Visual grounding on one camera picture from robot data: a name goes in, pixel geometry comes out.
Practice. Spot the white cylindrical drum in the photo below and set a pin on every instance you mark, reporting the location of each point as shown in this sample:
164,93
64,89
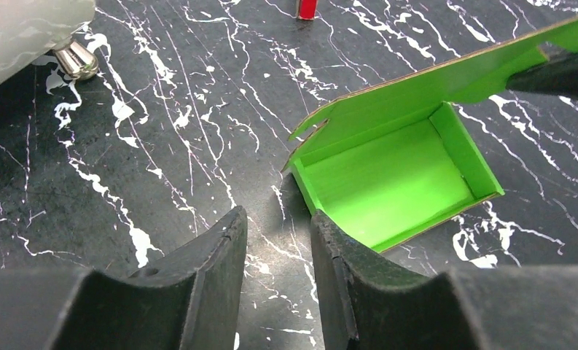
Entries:
30,29

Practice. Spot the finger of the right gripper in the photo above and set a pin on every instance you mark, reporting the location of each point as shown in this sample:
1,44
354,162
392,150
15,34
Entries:
558,76

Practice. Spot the small red block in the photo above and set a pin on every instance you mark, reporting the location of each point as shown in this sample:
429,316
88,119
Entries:
306,9

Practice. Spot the green paper box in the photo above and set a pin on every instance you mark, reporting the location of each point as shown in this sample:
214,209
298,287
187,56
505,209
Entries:
390,161

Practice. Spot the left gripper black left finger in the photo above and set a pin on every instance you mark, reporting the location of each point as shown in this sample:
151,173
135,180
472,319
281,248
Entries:
189,299

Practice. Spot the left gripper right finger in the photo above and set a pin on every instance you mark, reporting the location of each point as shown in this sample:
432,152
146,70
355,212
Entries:
369,302

